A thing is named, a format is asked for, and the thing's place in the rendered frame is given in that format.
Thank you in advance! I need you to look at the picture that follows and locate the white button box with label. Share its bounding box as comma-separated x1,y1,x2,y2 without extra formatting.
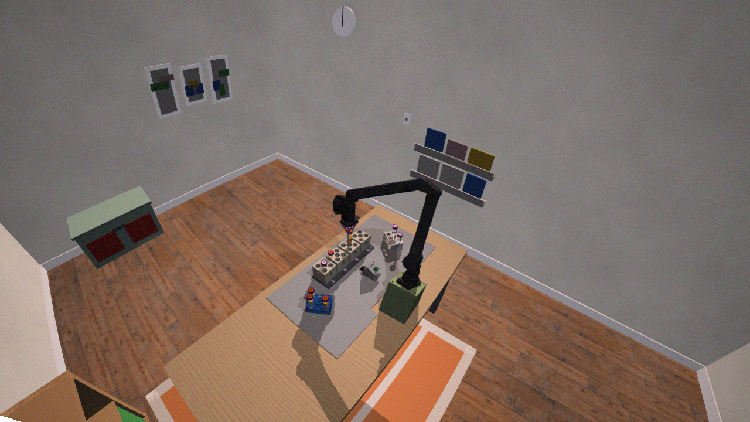
359,260,382,281

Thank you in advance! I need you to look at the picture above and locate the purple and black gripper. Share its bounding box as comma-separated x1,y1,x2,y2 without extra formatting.
340,212,360,234

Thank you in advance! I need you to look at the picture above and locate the grey flat mat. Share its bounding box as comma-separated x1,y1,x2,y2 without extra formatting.
267,215,414,358

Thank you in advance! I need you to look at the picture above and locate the blue tube rack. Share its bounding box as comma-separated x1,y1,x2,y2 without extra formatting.
305,294,333,315

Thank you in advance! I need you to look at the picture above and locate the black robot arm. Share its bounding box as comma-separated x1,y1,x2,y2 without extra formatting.
333,178,442,290

